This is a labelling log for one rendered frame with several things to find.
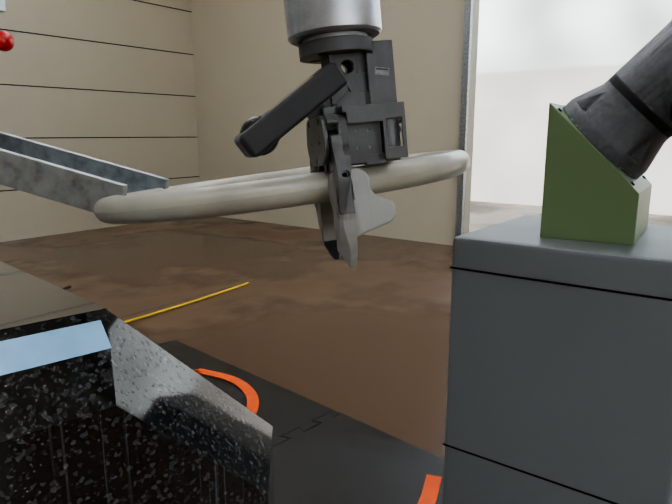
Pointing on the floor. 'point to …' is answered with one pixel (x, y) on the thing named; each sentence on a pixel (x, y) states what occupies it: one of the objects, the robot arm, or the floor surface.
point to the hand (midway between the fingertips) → (336, 251)
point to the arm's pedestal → (559, 369)
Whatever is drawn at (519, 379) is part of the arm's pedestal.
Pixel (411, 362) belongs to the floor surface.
